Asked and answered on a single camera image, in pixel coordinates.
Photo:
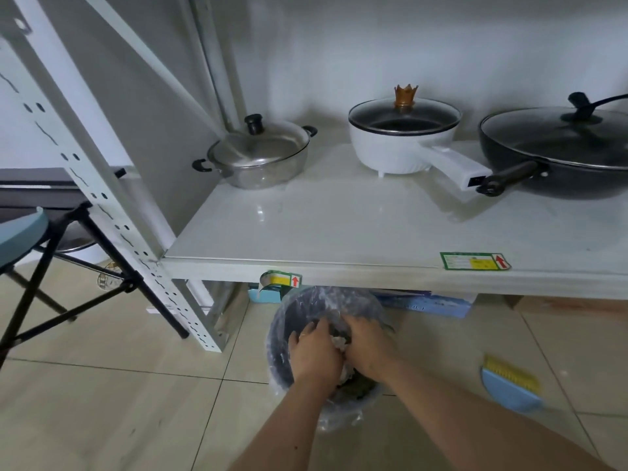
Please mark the blue round stool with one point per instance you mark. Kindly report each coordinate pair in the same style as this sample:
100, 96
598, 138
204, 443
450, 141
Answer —
19, 235

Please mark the metal basin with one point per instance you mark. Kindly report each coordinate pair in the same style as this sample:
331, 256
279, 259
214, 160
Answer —
73, 241

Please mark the person's right forearm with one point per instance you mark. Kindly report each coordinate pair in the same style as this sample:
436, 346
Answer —
490, 431

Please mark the person's left forearm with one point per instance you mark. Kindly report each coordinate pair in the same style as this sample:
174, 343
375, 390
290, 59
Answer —
279, 431

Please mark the teal box under shelf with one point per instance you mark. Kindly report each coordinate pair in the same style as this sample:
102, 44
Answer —
262, 296

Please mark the white metal shelf rack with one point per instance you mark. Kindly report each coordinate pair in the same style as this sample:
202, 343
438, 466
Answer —
319, 225

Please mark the flat brown cardboard box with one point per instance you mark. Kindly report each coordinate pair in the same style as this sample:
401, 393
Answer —
574, 305

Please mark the person's left hand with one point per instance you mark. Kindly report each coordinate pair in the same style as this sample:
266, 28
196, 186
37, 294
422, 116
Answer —
314, 353

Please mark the black wok with glass lid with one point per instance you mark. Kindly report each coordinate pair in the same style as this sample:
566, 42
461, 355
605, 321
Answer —
564, 152

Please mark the black slatted folding table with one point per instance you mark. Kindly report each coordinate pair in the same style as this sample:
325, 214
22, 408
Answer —
34, 289

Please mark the blue white printed carton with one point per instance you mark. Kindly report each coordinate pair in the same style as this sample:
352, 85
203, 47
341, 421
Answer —
427, 305

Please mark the flat green yellow price label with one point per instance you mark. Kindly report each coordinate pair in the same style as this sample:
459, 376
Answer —
473, 261

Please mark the white electric pot with lid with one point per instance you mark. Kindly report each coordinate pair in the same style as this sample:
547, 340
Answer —
402, 147

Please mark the peeling green yellow price label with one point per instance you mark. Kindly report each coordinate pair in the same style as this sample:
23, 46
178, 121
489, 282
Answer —
279, 279

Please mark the pile of white paper scraps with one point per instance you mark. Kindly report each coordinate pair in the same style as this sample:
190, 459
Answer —
338, 343

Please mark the stainless steel pot with lid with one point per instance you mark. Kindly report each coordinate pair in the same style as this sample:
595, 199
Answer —
260, 156

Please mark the white wall pipe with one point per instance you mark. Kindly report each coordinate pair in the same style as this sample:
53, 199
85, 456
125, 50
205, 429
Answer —
211, 58

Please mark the black bin with plastic liner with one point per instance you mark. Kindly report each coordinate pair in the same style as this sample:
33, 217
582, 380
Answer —
294, 313

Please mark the person's right hand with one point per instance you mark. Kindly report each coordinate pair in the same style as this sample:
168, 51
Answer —
368, 343

